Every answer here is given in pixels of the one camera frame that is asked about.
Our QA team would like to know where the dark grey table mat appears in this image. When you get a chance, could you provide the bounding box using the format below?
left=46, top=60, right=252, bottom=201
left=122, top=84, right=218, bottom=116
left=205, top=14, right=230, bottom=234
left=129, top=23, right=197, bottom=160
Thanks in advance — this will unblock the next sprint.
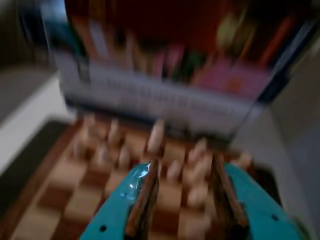
left=0, top=119, right=68, bottom=221

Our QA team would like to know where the white chess pieces group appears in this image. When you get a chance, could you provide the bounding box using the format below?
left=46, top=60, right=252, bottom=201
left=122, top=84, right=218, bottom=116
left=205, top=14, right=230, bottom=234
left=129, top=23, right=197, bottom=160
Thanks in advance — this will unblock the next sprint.
left=67, top=99, right=240, bottom=148

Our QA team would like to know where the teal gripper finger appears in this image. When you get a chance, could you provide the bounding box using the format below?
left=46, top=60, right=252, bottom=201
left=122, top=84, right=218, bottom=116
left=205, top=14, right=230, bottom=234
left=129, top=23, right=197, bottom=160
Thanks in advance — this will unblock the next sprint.
left=211, top=151, right=304, bottom=240
left=79, top=159, right=161, bottom=240

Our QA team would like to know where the white wooden knight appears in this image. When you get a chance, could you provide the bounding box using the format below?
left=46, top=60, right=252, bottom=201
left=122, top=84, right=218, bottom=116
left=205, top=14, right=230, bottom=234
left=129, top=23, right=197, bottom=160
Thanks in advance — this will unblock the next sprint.
left=106, top=118, right=121, bottom=151
left=185, top=184, right=209, bottom=209

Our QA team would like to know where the white Gabrielle Chanel book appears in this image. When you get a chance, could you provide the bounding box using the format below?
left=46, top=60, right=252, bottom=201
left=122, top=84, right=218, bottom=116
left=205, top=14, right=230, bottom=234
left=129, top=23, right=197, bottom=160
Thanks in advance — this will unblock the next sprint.
left=63, top=82, right=252, bottom=141

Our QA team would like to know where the white wooden rook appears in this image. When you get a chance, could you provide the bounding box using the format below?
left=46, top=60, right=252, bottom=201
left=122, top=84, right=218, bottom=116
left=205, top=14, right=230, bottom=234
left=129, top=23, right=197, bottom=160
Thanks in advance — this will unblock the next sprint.
left=237, top=151, right=254, bottom=169
left=81, top=113, right=98, bottom=148

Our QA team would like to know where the white wooden bishop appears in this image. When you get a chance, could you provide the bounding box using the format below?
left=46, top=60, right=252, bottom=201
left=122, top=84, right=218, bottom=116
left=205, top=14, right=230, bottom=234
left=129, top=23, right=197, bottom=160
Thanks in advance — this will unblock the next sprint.
left=187, top=138, right=209, bottom=166

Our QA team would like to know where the wooden folding chessboard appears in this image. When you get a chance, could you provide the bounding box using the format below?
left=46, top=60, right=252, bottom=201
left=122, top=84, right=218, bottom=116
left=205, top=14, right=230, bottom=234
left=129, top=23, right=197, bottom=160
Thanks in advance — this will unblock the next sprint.
left=0, top=113, right=286, bottom=240

